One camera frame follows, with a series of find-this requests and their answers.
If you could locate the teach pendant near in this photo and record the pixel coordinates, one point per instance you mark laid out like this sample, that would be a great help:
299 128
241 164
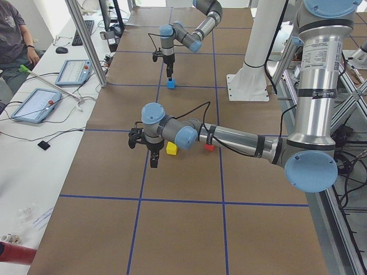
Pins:
37 106

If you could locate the yellow block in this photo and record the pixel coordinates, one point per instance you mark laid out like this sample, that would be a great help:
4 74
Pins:
171 148

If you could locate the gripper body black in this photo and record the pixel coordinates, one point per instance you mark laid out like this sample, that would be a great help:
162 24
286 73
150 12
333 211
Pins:
168 59
153 146

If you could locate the aluminium frame post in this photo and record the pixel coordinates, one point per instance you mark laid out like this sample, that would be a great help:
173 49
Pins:
86 40

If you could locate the teach pendant far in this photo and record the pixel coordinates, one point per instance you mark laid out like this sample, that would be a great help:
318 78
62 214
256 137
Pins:
74 73

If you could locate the teach pendant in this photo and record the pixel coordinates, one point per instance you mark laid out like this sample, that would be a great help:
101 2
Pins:
74 73
37 106

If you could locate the blue block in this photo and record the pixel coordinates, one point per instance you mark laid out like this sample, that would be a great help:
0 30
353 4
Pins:
170 83

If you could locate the black monitor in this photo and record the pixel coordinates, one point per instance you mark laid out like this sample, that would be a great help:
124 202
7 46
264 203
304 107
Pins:
111 15

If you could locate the red block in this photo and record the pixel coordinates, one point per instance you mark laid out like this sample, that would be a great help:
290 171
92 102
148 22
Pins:
209 147

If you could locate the black computer mouse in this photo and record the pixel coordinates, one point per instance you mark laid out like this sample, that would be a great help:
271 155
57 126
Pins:
61 50

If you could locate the seated person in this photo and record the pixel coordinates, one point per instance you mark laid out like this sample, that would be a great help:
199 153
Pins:
17 47

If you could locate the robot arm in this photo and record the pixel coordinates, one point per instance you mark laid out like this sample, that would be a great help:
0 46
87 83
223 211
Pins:
306 154
193 41

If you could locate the white camera pillar base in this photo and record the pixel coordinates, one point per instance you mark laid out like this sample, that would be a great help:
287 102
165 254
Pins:
249 83

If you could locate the red cylinder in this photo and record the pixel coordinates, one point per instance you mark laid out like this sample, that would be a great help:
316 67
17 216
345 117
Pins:
16 254

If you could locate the brown paper table cover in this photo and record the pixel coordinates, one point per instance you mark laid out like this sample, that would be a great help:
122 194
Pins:
198 212

